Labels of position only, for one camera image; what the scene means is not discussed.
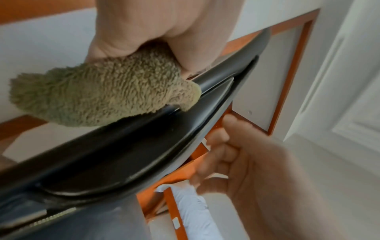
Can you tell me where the person's left hand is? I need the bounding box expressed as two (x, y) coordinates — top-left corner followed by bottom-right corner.
(85, 0), (245, 78)

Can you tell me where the person's right hand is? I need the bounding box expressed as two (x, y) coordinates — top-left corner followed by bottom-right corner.
(190, 113), (348, 240)

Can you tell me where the green cleaning cloth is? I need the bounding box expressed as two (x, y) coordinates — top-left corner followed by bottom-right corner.
(9, 44), (203, 128)

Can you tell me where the black leather chair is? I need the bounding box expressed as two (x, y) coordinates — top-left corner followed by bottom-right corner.
(0, 28), (271, 240)

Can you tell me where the white pillow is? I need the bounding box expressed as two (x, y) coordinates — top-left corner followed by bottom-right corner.
(155, 180), (225, 240)

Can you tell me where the wooden luggage rack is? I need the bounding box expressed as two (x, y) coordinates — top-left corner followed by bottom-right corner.
(160, 187), (190, 240)

